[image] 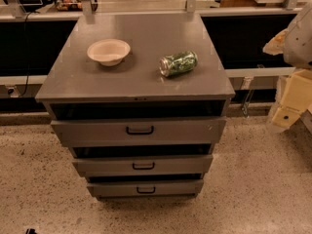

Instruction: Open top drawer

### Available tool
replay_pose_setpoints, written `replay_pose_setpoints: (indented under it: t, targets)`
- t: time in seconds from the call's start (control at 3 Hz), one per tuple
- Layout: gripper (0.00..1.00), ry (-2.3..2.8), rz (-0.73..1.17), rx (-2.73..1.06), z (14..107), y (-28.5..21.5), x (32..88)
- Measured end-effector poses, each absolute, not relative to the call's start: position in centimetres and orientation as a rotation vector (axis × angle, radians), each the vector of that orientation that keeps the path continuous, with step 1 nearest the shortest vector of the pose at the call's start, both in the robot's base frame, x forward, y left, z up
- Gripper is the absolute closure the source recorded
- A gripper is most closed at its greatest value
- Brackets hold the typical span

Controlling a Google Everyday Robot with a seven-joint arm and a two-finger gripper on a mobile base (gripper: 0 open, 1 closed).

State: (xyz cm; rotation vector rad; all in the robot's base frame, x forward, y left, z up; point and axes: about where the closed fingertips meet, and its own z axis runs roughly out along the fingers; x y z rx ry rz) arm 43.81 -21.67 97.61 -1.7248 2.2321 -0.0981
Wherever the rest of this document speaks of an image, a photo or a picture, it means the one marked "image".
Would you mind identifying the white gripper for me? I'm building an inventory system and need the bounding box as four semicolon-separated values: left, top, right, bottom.
262;29;312;134

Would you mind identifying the grey top drawer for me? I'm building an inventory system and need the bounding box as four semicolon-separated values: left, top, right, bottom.
52;117;226;147

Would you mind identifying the grey drawer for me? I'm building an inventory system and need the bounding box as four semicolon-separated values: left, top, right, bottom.
73;155;213;177
52;117;226;147
87;179;204;198

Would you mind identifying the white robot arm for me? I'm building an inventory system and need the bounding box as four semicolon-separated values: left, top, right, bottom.
262;2;312;133

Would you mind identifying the grey bottom drawer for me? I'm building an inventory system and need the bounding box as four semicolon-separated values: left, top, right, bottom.
87;179;204;198

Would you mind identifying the grey middle drawer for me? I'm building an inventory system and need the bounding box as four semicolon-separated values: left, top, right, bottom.
73;155;213;177

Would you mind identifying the grey drawer cabinet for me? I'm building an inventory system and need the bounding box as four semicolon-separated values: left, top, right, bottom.
36;13;234;184

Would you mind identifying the green soda can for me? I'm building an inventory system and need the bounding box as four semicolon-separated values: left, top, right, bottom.
159;51;198;77

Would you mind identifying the white paper bowl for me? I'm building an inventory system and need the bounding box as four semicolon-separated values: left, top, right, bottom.
87;39;131;66

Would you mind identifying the metal railing shelf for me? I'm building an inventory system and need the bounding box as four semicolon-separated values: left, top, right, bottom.
0;0;312;21

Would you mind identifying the black power cable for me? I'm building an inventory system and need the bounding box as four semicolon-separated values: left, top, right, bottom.
19;11;33;98

